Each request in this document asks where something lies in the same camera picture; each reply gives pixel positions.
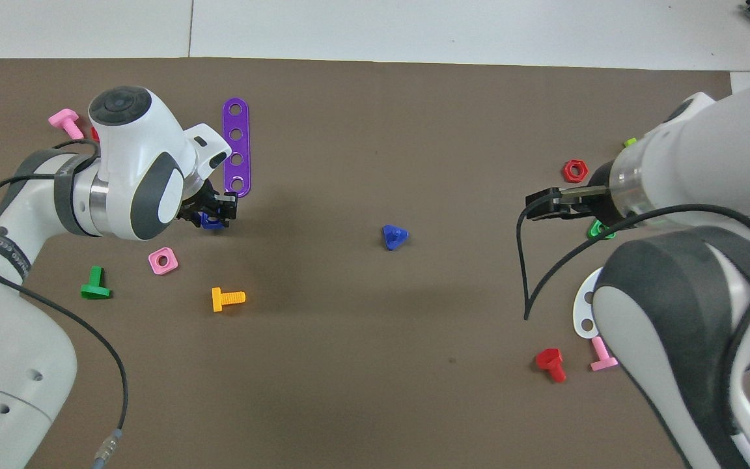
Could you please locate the pink toy bolt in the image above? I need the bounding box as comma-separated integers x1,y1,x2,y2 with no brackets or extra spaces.
590,336,619,372
48,108,85,140

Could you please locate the pink square toy nut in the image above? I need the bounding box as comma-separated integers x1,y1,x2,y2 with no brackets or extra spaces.
148,247,179,276

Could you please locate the brown table mat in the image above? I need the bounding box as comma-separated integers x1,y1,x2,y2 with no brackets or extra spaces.
0,57,732,469

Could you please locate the blue triangle head bolt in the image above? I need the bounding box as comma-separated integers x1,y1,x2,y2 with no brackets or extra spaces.
382,225,410,251

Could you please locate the orange toy bolt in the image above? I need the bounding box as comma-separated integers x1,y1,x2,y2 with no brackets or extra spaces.
211,287,246,313

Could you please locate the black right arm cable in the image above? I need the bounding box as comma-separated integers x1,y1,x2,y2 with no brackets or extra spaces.
516,194,750,321

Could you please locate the red toy bolt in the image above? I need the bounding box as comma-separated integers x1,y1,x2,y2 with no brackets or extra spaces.
535,348,567,383

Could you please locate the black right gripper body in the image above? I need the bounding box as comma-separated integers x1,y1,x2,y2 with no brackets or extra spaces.
585,162,627,226

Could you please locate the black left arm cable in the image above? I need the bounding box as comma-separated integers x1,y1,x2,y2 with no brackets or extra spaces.
0,140,130,469

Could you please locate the white curved perforated plate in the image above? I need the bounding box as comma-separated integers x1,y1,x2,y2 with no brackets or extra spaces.
572,267,605,339

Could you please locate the purple four hole strip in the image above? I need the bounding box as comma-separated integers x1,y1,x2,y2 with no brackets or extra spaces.
222,98,252,198

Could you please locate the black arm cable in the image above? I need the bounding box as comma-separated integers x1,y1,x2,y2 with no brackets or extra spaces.
516,194,750,321
0,140,130,469

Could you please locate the green toy bolt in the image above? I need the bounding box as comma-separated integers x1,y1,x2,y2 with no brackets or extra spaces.
80,266,113,300

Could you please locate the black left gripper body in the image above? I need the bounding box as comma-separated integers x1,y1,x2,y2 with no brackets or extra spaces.
178,178,221,224

